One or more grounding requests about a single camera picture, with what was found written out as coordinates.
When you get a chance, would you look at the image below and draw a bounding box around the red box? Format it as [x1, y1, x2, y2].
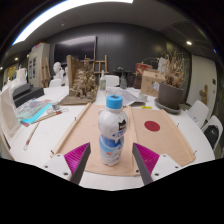
[134, 62, 154, 76]

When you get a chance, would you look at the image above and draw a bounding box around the white shell chair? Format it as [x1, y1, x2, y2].
[186, 99, 210, 129]
[201, 114, 224, 151]
[104, 74, 120, 89]

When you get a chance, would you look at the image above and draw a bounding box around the brown cardboard box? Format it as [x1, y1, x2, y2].
[139, 69, 166, 98]

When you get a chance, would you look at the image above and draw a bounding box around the white plaster torso statue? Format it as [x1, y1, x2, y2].
[157, 56, 168, 73]

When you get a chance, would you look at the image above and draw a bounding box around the dark wall screen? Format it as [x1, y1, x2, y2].
[53, 35, 98, 65]

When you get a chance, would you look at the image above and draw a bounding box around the white display board with pictures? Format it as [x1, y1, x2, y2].
[27, 42, 51, 88]

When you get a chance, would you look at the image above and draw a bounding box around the thin red-tipped stick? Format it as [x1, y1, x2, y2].
[23, 121, 41, 151]

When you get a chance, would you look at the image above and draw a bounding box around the beige wooden-framed drawing board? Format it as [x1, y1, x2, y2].
[49, 102, 197, 178]

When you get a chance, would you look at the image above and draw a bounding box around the black backpack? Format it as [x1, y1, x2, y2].
[203, 124, 220, 148]

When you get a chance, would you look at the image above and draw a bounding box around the grey round pot saucer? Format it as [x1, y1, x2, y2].
[153, 97, 183, 115]

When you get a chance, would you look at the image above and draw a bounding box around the golden relief sculpture on wood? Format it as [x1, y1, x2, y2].
[59, 54, 99, 106]

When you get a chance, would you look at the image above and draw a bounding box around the printed newspaper sheet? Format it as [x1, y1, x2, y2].
[105, 87, 146, 107]

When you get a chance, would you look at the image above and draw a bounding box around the grey pot with dried plant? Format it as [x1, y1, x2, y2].
[157, 49, 188, 110]

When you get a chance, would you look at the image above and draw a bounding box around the small white cup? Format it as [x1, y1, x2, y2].
[138, 92, 149, 103]

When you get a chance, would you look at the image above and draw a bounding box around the white plaster bust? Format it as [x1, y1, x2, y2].
[52, 61, 66, 81]
[64, 66, 70, 86]

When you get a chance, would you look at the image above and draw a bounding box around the small paint jar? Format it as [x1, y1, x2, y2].
[51, 100, 61, 112]

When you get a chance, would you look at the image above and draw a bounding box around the flat round red coaster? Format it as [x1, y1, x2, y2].
[143, 120, 161, 132]

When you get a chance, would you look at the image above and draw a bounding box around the clear glass bottle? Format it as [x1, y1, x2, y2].
[119, 71, 128, 90]

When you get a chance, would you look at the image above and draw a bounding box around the colourful book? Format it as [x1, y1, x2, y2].
[16, 99, 53, 125]

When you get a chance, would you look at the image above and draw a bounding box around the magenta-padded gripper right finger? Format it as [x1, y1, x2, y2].
[132, 142, 184, 186]

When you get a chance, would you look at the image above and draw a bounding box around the white blue-capped drink bottle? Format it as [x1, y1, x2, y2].
[97, 94, 129, 167]

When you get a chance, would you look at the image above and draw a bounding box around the pale green spray bottle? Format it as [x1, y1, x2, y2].
[99, 69, 107, 91]

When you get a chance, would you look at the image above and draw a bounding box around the wooden figure sculpture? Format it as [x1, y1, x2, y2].
[199, 84, 209, 106]

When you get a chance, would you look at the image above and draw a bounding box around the wooden paintbrush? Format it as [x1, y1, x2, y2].
[31, 110, 63, 125]

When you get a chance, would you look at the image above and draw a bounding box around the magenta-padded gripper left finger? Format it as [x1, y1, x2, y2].
[42, 142, 92, 185]

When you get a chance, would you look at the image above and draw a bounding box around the wooden easel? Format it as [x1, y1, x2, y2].
[41, 57, 51, 88]
[83, 54, 109, 84]

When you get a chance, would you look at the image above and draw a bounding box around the white canvas panel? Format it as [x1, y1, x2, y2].
[0, 87, 22, 159]

